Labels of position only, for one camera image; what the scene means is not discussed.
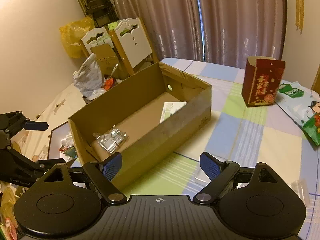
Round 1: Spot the silver blister pack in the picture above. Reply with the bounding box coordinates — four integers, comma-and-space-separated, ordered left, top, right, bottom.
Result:
93, 125, 129, 154

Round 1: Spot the yellow plastic bag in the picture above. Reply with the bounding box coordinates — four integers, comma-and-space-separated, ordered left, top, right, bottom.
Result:
59, 17, 95, 59

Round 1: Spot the green white snack bag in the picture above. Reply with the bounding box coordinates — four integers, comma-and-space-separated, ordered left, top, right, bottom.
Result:
275, 82, 320, 146

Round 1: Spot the clear plastic small box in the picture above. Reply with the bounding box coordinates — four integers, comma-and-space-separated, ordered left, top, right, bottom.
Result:
291, 179, 310, 207

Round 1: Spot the open brown cardboard box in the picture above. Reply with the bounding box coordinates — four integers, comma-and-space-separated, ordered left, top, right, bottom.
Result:
68, 62, 212, 189

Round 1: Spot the black folding cart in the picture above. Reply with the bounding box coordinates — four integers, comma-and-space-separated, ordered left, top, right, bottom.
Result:
77, 0, 119, 28

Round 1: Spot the mauve window curtain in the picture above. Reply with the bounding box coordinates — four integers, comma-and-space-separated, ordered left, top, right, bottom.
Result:
113, 0, 286, 69

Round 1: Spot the white wooden chair left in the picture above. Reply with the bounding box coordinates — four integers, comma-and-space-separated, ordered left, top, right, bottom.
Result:
79, 27, 110, 57

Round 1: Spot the white green medicine box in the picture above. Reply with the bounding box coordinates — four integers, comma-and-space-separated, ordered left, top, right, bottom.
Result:
159, 101, 187, 124

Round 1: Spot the checkered pastel tablecloth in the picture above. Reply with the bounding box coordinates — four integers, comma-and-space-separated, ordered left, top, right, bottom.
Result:
71, 57, 320, 240

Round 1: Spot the small brown carton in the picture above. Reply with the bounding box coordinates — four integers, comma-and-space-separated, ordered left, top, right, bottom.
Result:
91, 44, 129, 80

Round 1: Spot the white wooden chair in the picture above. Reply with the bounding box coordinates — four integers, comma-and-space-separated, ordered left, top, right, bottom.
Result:
108, 18, 158, 75
79, 27, 110, 57

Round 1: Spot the white wooden chair right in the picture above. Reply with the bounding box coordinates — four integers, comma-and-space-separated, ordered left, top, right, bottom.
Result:
108, 18, 158, 75

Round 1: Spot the white printed plastic bag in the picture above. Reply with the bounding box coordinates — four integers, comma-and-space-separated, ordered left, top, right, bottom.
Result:
73, 53, 106, 101

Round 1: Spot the dark red gift box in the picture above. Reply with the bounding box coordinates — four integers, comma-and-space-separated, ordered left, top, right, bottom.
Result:
241, 56, 286, 107

